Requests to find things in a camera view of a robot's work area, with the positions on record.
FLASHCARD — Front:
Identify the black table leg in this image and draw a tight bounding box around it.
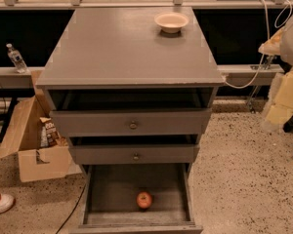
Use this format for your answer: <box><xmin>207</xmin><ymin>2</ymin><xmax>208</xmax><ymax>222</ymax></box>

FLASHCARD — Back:
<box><xmin>0</xmin><ymin>97</ymin><xmax>18</xmax><ymax>143</ymax></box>

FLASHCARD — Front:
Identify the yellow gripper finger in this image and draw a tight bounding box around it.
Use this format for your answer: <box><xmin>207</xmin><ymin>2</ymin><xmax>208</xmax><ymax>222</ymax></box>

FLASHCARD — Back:
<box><xmin>262</xmin><ymin>67</ymin><xmax>293</xmax><ymax>132</ymax></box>

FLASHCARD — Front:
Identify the open cardboard box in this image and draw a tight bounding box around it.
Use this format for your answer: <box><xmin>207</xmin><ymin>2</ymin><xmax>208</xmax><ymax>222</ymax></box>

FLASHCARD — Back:
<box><xmin>0</xmin><ymin>71</ymin><xmax>82</xmax><ymax>182</ymax></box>

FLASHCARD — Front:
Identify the grey wooden drawer cabinet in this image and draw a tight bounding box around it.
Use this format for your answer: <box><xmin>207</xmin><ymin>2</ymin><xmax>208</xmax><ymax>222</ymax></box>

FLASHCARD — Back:
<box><xmin>35</xmin><ymin>6</ymin><xmax>226</xmax><ymax>234</ymax></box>

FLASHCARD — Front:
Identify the red apple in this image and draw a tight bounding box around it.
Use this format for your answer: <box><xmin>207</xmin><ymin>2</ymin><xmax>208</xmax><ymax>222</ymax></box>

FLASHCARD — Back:
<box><xmin>136</xmin><ymin>191</ymin><xmax>152</xmax><ymax>210</ymax></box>

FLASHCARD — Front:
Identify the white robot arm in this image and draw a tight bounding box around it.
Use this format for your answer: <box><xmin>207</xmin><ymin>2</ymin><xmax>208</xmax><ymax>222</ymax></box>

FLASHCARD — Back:
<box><xmin>259</xmin><ymin>15</ymin><xmax>293</xmax><ymax>132</ymax></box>

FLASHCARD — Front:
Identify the grey drawer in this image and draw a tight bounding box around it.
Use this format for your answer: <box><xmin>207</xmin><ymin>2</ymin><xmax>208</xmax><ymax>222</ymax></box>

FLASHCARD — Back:
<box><xmin>51</xmin><ymin>88</ymin><xmax>211</xmax><ymax>137</ymax></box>
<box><xmin>69</xmin><ymin>164</ymin><xmax>203</xmax><ymax>234</ymax></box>
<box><xmin>69</xmin><ymin>135</ymin><xmax>199</xmax><ymax>165</ymax></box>

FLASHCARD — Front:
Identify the brown snack bag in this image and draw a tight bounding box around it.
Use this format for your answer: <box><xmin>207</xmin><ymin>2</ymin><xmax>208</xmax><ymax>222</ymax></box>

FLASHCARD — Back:
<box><xmin>40</xmin><ymin>117</ymin><xmax>60</xmax><ymax>147</ymax></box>

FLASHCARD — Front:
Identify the white hanging cable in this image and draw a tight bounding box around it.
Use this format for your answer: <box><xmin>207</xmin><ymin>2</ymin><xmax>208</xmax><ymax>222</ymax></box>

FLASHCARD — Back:
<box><xmin>223</xmin><ymin>0</ymin><xmax>293</xmax><ymax>90</ymax></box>

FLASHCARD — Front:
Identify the metal pole stand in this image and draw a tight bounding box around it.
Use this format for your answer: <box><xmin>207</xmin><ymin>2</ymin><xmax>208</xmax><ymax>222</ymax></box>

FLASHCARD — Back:
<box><xmin>246</xmin><ymin>56</ymin><xmax>274</xmax><ymax>113</ymax></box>

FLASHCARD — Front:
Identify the grey middle drawer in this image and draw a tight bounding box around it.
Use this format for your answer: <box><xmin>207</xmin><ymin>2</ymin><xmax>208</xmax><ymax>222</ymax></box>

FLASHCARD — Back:
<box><xmin>69</xmin><ymin>135</ymin><xmax>199</xmax><ymax>165</ymax></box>

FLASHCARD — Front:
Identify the clear plastic water bottle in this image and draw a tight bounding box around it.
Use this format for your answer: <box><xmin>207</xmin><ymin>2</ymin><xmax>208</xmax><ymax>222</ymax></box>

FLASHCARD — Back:
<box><xmin>6</xmin><ymin>43</ymin><xmax>27</xmax><ymax>73</ymax></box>

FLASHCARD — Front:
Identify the grey top drawer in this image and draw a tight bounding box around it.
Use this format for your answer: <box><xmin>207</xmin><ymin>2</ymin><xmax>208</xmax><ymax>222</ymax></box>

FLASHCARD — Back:
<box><xmin>51</xmin><ymin>88</ymin><xmax>211</xmax><ymax>137</ymax></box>

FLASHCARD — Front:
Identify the grey bottom drawer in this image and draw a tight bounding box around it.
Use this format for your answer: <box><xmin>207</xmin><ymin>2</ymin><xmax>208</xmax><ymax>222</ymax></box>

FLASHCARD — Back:
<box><xmin>69</xmin><ymin>164</ymin><xmax>203</xmax><ymax>234</ymax></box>

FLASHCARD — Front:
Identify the beige bowl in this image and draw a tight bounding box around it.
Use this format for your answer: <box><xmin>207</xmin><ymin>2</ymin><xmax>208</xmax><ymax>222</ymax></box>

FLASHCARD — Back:
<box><xmin>154</xmin><ymin>12</ymin><xmax>189</xmax><ymax>34</ymax></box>

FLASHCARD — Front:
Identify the black floor cable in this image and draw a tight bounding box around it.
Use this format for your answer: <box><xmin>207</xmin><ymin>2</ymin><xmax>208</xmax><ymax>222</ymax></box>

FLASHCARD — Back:
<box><xmin>54</xmin><ymin>182</ymin><xmax>88</xmax><ymax>234</ymax></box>

